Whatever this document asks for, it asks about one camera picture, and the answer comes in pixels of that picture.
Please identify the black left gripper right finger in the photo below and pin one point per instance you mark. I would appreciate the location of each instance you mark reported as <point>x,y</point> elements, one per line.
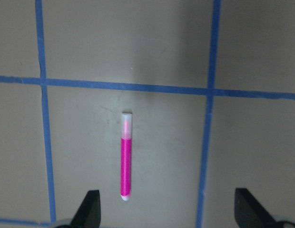
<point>249,213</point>

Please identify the pink highlighter pen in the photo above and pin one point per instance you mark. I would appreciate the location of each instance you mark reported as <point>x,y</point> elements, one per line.
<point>125,156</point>

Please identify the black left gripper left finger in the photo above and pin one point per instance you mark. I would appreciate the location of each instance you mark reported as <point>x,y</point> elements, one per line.
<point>88,214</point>

